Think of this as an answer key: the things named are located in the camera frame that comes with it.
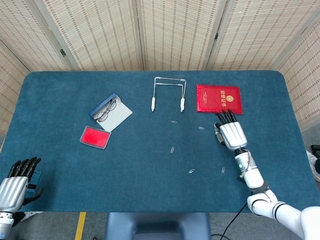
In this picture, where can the open blue glasses case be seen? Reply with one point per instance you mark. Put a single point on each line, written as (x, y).
(120, 113)

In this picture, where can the dark metal screen hinge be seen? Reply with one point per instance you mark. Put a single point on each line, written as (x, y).
(63, 52)
(216, 36)

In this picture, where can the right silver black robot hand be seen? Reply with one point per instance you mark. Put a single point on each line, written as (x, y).
(232, 135)

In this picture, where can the small dark blue box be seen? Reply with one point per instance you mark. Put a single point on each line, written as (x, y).
(36, 178)

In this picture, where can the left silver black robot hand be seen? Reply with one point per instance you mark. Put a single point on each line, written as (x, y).
(11, 191)

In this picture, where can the light patterned cloth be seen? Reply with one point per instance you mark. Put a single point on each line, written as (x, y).
(311, 165)

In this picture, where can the black framed eyeglasses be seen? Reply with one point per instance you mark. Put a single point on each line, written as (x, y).
(108, 110)

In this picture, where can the blue table cloth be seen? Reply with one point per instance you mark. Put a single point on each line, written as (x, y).
(125, 180)

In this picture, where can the blue robot body front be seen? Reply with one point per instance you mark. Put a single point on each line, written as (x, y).
(157, 225)

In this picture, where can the red certificate folder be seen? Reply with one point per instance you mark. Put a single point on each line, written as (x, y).
(212, 98)

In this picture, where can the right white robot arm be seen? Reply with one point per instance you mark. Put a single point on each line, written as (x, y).
(252, 175)

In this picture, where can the red ink pad box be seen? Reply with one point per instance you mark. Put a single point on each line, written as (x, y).
(95, 137)

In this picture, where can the woven bamboo screen panel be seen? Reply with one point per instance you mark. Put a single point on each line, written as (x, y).
(305, 87)
(30, 37)
(100, 35)
(180, 35)
(262, 32)
(7, 87)

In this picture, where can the black object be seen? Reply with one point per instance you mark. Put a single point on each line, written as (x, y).
(315, 150)

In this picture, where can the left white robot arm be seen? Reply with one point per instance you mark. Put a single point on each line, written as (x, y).
(5, 223)

